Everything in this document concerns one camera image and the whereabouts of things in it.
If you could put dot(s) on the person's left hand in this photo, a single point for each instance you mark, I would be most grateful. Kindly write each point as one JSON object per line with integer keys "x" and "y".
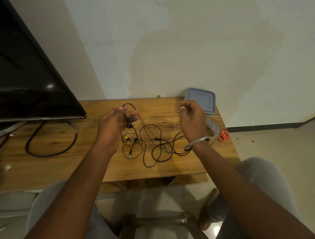
{"x": 109, "y": 130}

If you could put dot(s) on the person's right hand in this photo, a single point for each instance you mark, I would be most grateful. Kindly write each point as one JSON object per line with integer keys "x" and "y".
{"x": 194, "y": 120}

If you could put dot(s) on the grey lidded plastic container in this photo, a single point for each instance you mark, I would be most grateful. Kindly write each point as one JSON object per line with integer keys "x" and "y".
{"x": 200, "y": 99}

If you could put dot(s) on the person's left forearm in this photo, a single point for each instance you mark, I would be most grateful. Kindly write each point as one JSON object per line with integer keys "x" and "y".
{"x": 73, "y": 197}

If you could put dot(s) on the person's right forearm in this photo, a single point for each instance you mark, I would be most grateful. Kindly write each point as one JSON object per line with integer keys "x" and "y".
{"x": 233, "y": 192}

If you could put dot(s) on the person's right leg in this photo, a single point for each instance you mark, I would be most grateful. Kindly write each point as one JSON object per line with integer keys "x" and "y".
{"x": 265, "y": 177}

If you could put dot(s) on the person's leg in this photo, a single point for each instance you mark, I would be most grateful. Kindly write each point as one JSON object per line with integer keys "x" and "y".
{"x": 46, "y": 204}
{"x": 265, "y": 177}

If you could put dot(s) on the person's left leg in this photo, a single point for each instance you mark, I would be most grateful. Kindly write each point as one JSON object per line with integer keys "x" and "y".
{"x": 46, "y": 204}

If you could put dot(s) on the brown packing tape roll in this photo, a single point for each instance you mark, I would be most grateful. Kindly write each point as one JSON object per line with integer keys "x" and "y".
{"x": 216, "y": 129}

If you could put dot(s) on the orange scissors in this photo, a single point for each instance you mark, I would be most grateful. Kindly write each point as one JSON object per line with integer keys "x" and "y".
{"x": 223, "y": 136}

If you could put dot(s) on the black television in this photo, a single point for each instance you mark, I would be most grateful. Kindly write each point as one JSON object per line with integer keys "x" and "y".
{"x": 32, "y": 81}

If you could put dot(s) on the silver television stand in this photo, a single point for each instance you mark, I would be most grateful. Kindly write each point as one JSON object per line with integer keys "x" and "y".
{"x": 9, "y": 128}

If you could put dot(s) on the small white scrap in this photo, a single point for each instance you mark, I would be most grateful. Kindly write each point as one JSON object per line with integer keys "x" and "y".
{"x": 7, "y": 167}

